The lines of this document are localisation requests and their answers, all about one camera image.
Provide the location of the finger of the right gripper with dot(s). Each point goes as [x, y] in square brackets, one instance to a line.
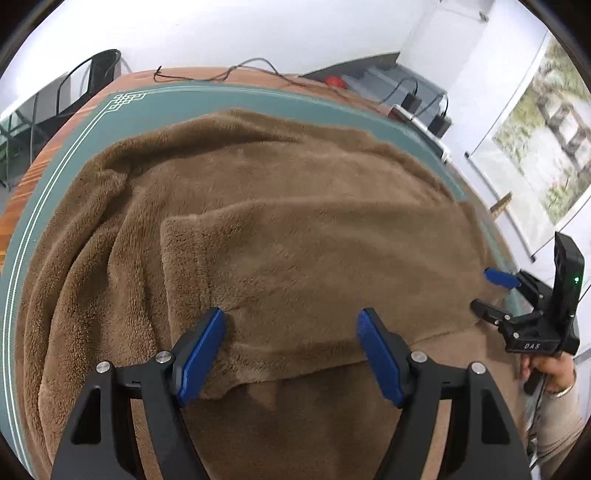
[489, 313]
[508, 279]

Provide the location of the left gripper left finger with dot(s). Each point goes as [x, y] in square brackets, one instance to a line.
[100, 440]

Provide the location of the brown fleece garment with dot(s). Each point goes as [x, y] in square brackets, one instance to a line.
[258, 276]

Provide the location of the person's right hand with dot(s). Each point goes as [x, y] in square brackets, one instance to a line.
[560, 371]

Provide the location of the hanging scroll painting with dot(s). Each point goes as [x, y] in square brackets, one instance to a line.
[538, 158]

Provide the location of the white power strip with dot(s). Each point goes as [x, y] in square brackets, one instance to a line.
[397, 112]

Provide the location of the black power adapter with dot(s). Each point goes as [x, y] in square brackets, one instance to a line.
[411, 103]
[440, 125]

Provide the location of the grey stairs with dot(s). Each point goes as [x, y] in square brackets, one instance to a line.
[380, 78]

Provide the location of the red ball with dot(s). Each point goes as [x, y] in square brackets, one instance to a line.
[336, 82]

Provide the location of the green table mat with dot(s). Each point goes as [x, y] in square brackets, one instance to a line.
[138, 110]

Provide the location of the black metal chair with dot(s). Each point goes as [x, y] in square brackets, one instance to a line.
[99, 71]

